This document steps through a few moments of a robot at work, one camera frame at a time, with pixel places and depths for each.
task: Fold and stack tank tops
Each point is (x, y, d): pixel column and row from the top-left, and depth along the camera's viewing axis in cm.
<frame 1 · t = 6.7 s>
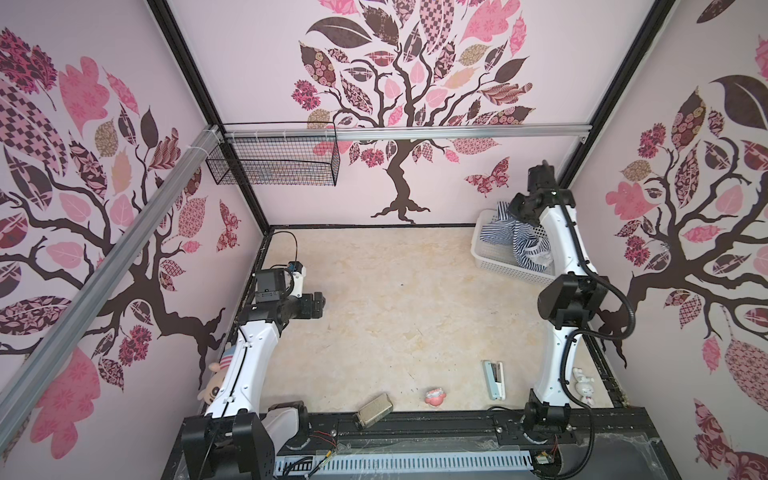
left hand: (309, 306, 83), fingers open
right hand: (518, 204, 92), fingers closed
blue white striped tank top: (526, 243, 102), point 12 cm above the table
white plastic laundry basket: (501, 255, 108), point 4 cm above the table
grey white stapler: (496, 379, 82), point 2 cm above the table
pink denture toy: (435, 397, 77), point 4 cm above the table
small white rabbit figurine: (584, 386, 81), point 2 cm above the table

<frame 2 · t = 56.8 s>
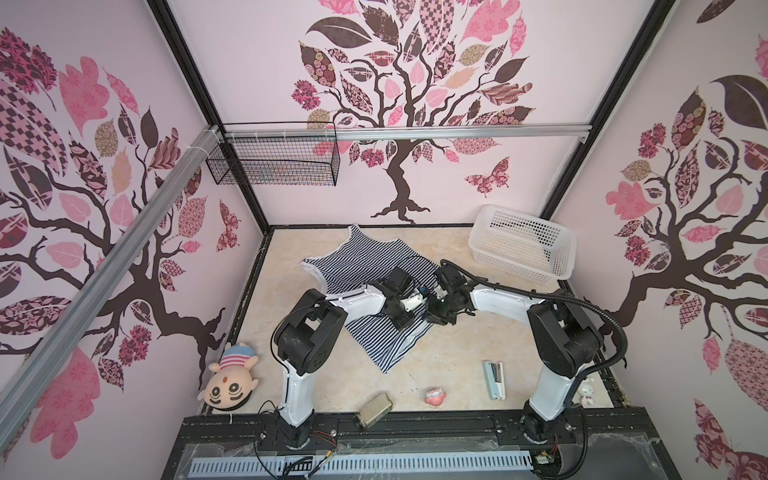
left hand: (406, 322, 94), fingers open
right hand: (421, 315, 92), fingers closed
blue white striped tank top: (356, 262, 112), on the table
the other named things where they were.

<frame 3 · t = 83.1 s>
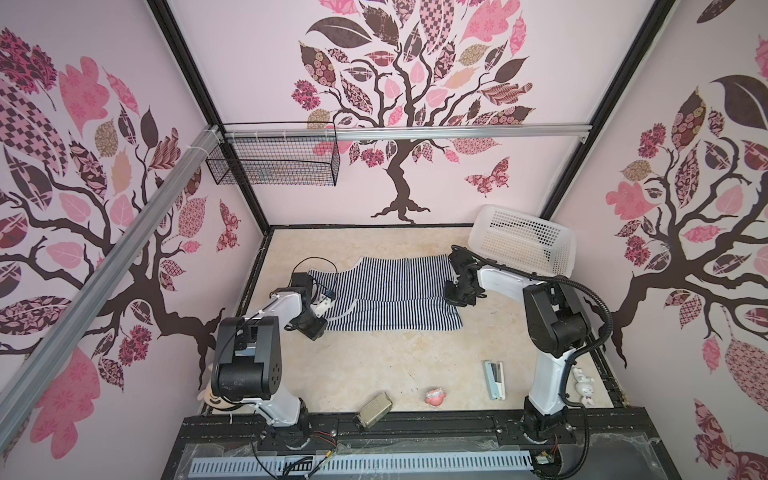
left hand: (311, 334, 92), fingers open
right hand: (447, 298, 98), fingers closed
blue white striped tank top: (392, 304, 92), point 7 cm above the table
the other named things where they were.

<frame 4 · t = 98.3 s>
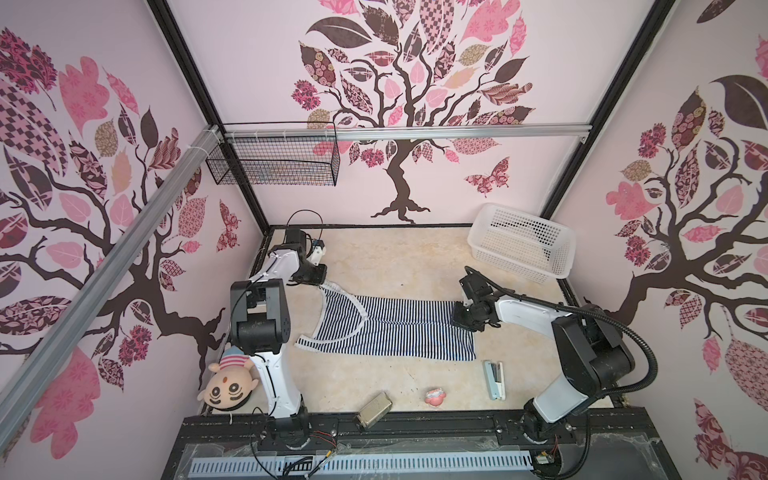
left hand: (319, 283, 98), fingers closed
right hand: (451, 319, 93), fingers open
blue white striped tank top: (383, 325, 94), on the table
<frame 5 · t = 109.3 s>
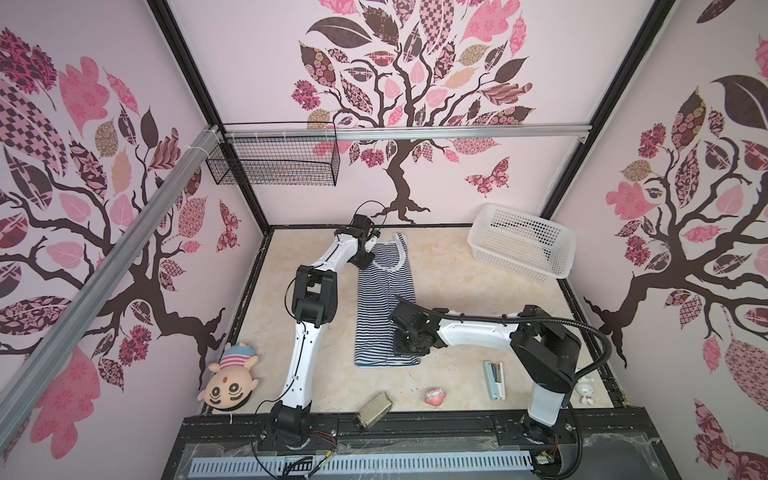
left hand: (357, 263, 108), fingers open
right hand: (394, 348, 87), fingers open
blue white striped tank top: (381, 285, 103), point 2 cm above the table
